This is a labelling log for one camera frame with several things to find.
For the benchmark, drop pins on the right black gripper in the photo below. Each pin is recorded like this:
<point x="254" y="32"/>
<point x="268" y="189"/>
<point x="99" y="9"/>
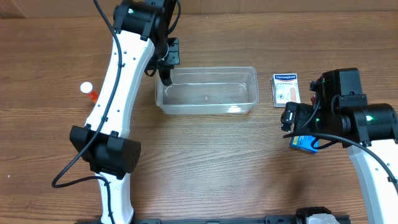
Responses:
<point x="298" y="116"/>

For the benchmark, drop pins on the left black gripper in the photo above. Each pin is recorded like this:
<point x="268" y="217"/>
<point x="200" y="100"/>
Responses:
<point x="171" y="51"/>

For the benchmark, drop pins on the blue VapoDrops lozenge box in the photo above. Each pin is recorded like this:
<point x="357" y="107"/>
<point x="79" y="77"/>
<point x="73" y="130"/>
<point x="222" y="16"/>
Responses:
<point x="303" y="143"/>

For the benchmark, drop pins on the white Hansaplast plaster box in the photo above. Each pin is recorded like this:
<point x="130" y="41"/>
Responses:
<point x="285" y="88"/>

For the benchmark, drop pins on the orange tube white cap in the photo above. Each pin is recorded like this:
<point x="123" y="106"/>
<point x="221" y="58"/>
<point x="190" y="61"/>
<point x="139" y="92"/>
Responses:
<point x="88" y="89"/>

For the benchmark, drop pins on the black tube white cap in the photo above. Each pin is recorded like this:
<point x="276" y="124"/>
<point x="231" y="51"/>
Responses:
<point x="166" y="79"/>

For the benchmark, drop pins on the red Panadol box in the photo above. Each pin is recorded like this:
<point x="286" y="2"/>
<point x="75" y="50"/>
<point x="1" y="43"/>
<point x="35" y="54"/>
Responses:
<point x="313" y="100"/>

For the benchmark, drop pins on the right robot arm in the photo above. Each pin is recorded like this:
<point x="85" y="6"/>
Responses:
<point x="342" y="114"/>

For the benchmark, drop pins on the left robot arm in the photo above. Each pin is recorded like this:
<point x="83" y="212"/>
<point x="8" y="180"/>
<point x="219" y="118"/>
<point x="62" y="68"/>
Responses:
<point x="142" y="45"/>

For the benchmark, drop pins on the clear plastic container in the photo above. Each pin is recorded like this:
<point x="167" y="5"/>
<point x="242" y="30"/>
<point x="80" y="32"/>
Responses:
<point x="208" y="90"/>

